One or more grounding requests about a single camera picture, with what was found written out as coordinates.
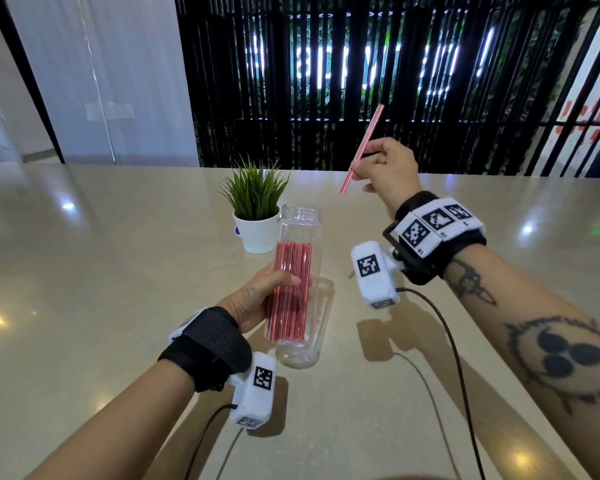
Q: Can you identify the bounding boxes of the person's right hand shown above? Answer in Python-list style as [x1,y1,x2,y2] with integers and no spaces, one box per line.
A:
[350,137,424,221]

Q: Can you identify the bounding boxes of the person's left hand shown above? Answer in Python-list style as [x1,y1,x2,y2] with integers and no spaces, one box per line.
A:
[215,264,303,335]

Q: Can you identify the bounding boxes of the single red straw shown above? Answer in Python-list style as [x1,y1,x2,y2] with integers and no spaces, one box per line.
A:
[337,103,385,196]

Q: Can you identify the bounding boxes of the bundle of red straws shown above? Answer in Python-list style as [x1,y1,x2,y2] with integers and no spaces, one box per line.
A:
[267,240,314,343]

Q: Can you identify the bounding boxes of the clear plastic jar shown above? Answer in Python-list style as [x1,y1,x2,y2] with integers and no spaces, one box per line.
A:
[264,204,327,370]

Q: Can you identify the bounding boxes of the person's left forearm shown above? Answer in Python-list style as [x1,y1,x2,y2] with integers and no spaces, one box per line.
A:
[25,359,197,480]

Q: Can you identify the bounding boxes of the person's right forearm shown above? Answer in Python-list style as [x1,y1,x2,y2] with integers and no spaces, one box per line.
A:
[442,242,600,480]

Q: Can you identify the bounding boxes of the black left wrist band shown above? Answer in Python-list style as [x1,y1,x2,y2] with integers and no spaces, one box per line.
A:
[157,306,254,393]

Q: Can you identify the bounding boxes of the black wrist band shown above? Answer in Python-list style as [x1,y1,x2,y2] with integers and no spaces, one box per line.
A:
[381,190,488,287]
[157,306,254,393]

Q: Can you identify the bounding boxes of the white plant pot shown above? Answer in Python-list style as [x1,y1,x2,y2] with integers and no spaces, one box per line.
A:
[233,207,281,255]

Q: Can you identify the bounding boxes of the black right wrist band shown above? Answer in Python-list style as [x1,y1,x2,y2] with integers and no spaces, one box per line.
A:
[381,190,488,287]

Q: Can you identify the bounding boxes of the green artificial grass plant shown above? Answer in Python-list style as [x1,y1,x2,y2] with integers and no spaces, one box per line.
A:
[217,156,291,222]

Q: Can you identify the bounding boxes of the black slatted screen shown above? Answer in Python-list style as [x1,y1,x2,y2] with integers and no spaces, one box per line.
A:
[173,0,600,179]

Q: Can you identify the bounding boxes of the white label on glass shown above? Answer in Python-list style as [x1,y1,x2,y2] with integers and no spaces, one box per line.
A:
[84,100,137,122]

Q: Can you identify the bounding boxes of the frosted glass panel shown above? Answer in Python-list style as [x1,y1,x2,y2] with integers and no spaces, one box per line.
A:
[1,0,201,169]

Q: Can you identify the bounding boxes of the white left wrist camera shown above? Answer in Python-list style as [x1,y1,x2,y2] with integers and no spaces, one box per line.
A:
[227,350,277,430]

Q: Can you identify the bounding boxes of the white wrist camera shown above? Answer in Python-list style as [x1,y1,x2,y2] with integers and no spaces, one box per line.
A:
[227,350,277,430]
[350,240,405,310]

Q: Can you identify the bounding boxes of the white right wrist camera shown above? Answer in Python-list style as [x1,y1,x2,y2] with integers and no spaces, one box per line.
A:
[350,240,405,310]

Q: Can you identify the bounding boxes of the black left camera cable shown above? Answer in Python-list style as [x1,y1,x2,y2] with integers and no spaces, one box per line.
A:
[183,403,239,480]

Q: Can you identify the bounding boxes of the black camera cable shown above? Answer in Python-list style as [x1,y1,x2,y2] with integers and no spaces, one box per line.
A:
[183,403,239,480]
[395,286,487,480]

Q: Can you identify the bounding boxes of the black right camera cable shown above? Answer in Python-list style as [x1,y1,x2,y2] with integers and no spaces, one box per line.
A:
[395,286,487,480]

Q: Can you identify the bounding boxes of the black door frame post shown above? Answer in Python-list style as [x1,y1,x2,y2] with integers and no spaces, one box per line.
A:
[0,0,66,165]

